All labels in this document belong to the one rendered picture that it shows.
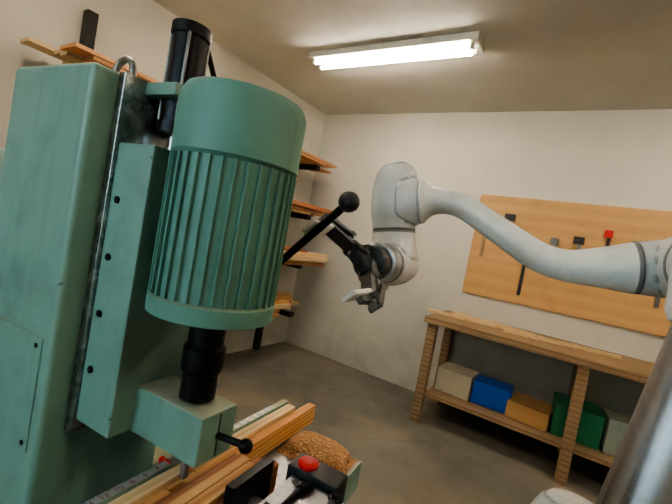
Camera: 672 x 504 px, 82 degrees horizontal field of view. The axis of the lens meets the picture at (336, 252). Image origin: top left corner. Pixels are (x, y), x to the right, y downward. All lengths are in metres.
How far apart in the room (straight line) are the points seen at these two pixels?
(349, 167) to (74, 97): 3.80
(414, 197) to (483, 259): 2.82
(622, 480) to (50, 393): 0.85
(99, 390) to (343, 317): 3.68
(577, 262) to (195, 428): 0.73
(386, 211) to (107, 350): 0.60
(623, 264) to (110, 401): 0.89
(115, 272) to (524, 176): 3.45
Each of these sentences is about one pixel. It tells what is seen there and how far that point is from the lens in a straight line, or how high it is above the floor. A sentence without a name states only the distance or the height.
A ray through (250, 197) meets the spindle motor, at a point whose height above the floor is 1.37.
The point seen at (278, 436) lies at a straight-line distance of 0.87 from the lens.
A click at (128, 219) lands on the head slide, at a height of 1.31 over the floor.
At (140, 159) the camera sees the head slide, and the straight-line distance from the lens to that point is 0.62.
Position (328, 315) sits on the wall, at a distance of 4.33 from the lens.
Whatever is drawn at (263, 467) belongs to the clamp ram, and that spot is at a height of 0.99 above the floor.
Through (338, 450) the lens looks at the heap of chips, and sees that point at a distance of 0.85.
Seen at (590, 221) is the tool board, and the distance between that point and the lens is 3.64.
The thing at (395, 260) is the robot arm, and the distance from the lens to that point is 0.81.
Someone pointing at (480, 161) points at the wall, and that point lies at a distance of 3.84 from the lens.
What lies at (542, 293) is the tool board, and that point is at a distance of 3.62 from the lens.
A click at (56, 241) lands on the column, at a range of 0.68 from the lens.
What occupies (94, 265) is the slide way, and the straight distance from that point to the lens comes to 0.67.
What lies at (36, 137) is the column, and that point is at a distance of 0.76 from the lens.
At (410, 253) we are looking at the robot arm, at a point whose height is 1.33.
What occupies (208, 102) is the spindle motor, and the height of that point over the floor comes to 1.47.
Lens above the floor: 1.34
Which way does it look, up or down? 2 degrees down
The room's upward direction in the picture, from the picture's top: 10 degrees clockwise
